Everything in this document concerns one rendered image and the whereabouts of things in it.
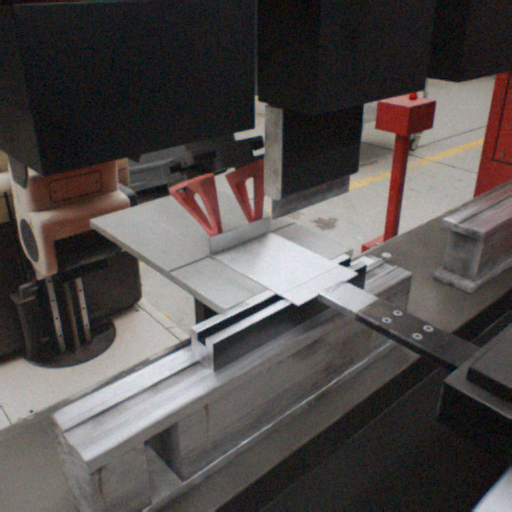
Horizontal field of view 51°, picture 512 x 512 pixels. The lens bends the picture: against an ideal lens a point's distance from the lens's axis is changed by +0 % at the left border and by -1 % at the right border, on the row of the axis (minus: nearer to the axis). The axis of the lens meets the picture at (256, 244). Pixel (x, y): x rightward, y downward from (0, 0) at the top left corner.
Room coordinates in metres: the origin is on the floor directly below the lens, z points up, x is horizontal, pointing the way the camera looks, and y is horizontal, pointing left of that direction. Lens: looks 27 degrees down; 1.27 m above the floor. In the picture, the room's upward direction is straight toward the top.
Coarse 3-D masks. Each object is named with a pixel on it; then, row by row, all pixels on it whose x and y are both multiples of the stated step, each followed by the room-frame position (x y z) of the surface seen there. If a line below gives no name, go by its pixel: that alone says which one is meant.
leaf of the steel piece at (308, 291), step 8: (328, 272) 0.46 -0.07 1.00; (336, 272) 0.46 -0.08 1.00; (344, 272) 0.46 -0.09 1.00; (352, 272) 0.46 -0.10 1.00; (312, 280) 0.45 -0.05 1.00; (320, 280) 0.45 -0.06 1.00; (328, 280) 0.45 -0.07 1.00; (336, 280) 0.45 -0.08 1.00; (344, 280) 0.45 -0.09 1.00; (296, 288) 0.43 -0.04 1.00; (304, 288) 0.43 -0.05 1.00; (312, 288) 0.43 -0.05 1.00; (320, 288) 0.43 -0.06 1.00; (288, 296) 0.42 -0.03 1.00; (296, 296) 0.42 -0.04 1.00; (304, 296) 0.42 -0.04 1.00; (312, 296) 0.42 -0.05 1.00; (296, 304) 0.41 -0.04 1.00
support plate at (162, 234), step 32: (96, 224) 0.58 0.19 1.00; (128, 224) 0.58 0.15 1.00; (160, 224) 0.58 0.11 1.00; (192, 224) 0.58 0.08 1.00; (224, 224) 0.58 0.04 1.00; (160, 256) 0.50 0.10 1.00; (192, 256) 0.50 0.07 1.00; (192, 288) 0.44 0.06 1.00; (224, 288) 0.44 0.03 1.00; (256, 288) 0.44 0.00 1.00
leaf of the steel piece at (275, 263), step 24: (216, 240) 0.51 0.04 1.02; (240, 240) 0.53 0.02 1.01; (264, 240) 0.54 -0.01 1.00; (288, 240) 0.53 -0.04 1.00; (240, 264) 0.48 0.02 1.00; (264, 264) 0.48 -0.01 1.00; (288, 264) 0.48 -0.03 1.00; (312, 264) 0.48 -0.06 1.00; (336, 264) 0.48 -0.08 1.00; (288, 288) 0.43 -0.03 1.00
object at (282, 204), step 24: (288, 120) 0.41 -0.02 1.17; (312, 120) 0.43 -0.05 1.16; (336, 120) 0.45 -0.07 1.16; (360, 120) 0.47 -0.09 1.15; (288, 144) 0.41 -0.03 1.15; (312, 144) 0.43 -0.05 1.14; (336, 144) 0.45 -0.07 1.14; (360, 144) 0.47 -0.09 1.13; (264, 168) 0.42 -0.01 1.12; (288, 168) 0.41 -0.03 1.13; (312, 168) 0.43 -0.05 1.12; (336, 168) 0.45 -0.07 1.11; (288, 192) 0.41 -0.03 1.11; (312, 192) 0.45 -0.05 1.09; (336, 192) 0.47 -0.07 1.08
